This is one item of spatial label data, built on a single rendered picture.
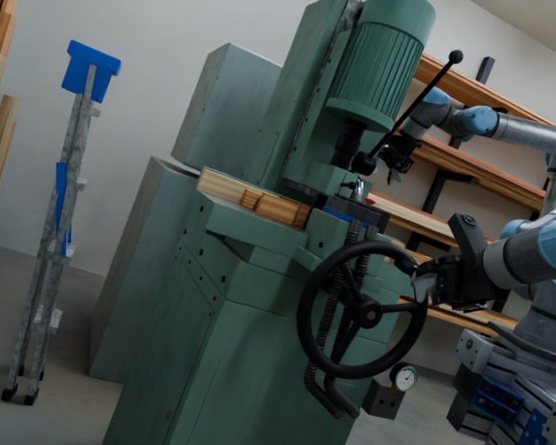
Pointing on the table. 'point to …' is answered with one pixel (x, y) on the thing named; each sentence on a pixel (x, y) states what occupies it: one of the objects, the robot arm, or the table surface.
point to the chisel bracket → (329, 179)
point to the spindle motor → (381, 62)
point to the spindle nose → (348, 143)
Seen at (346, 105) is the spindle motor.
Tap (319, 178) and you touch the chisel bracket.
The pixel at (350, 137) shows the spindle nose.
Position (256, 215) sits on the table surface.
